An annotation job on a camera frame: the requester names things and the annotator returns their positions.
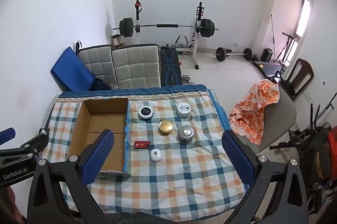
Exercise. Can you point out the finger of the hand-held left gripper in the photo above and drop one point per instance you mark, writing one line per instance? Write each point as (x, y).
(6, 135)
(34, 145)

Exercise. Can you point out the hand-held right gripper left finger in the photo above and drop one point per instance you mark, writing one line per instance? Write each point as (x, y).
(98, 156)

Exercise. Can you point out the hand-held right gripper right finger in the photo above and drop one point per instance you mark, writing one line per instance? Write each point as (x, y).
(237, 158)

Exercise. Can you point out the small red box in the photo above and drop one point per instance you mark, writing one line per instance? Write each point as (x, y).
(142, 145)

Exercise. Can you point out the open cardboard box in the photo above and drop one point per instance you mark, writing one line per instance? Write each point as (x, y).
(105, 108)

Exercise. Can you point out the orange patterned cloth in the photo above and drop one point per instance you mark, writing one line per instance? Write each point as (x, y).
(252, 110)

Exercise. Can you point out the plaid blanket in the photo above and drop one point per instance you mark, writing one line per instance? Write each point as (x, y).
(184, 174)

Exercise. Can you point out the silver round tin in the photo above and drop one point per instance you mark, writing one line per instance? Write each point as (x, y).
(186, 133)

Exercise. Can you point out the small white square case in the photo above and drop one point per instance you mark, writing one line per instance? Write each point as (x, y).
(155, 155)

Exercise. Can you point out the grey chair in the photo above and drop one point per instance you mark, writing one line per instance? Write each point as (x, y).
(283, 118)

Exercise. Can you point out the black and white round tin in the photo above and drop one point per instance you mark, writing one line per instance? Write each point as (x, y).
(145, 112)

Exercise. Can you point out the dark cloth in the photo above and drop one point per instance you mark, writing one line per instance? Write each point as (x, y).
(101, 85)

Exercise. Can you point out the gold round tin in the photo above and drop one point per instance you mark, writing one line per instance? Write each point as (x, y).
(166, 127)

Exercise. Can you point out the blue folded mat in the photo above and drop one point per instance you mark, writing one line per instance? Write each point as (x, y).
(69, 70)

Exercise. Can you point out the chrome dumbbell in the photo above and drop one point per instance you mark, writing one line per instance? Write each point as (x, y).
(187, 79)

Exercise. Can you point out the narrow grey quilted cushion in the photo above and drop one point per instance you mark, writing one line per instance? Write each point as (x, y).
(98, 63)

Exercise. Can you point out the treadmill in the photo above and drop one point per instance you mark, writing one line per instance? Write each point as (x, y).
(271, 68)

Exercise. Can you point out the wide grey quilted cushion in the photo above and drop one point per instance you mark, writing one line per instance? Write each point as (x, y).
(137, 66)

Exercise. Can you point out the short barbell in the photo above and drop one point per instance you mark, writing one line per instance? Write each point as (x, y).
(220, 54)

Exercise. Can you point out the brown wooden chair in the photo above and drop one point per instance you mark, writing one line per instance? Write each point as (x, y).
(302, 73)

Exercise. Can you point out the black bag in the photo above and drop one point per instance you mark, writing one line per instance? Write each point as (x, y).
(267, 54)

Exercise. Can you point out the white barbell rack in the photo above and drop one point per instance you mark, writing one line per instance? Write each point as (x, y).
(197, 37)

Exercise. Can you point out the black exercise machine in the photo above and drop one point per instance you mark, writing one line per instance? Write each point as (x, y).
(291, 41)

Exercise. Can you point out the long barbell with black plates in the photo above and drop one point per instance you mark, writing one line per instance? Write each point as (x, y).
(126, 27)

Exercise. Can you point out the door frame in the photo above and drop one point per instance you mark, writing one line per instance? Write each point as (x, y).
(271, 2)

